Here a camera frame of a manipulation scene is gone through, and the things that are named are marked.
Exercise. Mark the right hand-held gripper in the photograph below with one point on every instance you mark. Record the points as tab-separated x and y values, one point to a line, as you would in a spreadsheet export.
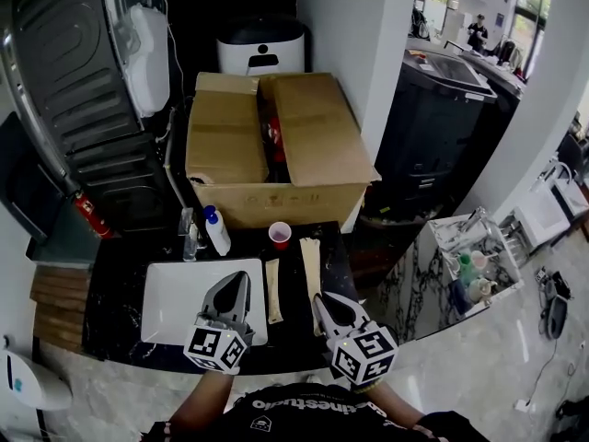
363	357

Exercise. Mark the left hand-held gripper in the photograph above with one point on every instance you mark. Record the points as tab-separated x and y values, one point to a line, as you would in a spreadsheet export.
216	345

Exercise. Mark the beige sachet packet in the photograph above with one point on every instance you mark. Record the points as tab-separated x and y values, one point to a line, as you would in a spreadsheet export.
273	293
311	274

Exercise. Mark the person's right forearm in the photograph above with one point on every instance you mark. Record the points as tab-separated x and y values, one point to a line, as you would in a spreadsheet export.
396	403

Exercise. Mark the person's left forearm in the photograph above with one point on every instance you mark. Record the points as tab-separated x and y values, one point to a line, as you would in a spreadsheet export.
207	398

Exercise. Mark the white rectangular sink basin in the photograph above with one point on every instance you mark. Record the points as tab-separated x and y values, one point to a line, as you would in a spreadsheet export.
179	293

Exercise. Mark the white pump bottle blue cap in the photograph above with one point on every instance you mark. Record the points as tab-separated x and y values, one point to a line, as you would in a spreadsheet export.
218	235

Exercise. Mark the white marble vanity cabinet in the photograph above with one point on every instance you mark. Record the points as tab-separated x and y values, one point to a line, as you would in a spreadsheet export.
414	283

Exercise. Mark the red plastic cup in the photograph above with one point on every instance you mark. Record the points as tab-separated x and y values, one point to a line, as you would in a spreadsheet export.
279	237

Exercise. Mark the person's black shirt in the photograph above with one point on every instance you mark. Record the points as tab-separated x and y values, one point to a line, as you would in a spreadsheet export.
303	417

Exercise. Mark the black marble vanity table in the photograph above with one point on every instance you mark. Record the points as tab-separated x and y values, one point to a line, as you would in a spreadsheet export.
115	302

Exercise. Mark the green cup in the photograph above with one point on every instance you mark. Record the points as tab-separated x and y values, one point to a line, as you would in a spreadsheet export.
465	265

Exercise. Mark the white mug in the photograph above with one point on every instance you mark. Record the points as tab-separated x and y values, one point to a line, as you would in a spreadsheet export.
481	289

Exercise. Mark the pink cup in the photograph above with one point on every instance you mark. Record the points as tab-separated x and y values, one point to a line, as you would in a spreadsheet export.
479	259

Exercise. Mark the red fire extinguisher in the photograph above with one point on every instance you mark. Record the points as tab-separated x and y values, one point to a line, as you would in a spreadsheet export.
92	214

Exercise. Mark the large cardboard box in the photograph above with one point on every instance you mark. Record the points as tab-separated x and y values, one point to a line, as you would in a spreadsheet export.
225	136

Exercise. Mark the grey metal washing machine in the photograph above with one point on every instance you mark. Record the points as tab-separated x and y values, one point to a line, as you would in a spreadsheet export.
119	177

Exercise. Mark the wooden step platform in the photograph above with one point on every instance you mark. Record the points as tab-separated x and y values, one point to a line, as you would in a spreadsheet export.
60	311

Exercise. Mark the red item in box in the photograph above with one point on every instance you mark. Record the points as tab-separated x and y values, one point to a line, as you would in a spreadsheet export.
276	136

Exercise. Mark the white power adapter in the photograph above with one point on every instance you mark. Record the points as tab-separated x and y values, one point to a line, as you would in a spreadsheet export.
522	405

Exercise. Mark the black washing machine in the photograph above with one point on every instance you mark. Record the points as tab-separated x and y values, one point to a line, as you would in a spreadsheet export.
428	131

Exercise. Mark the white rounded robot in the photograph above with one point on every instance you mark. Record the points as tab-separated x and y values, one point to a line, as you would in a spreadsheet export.
32	380

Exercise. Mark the white sink stand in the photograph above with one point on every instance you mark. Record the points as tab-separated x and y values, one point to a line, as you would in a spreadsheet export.
543	217

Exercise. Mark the black folding chair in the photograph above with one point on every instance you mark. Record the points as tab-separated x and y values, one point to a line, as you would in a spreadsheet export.
25	182

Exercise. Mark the white appliance black lid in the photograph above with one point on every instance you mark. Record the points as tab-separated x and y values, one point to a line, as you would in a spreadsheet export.
262	53

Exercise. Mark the white plastic dryer panel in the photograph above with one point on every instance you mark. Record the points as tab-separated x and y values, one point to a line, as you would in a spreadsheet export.
147	62

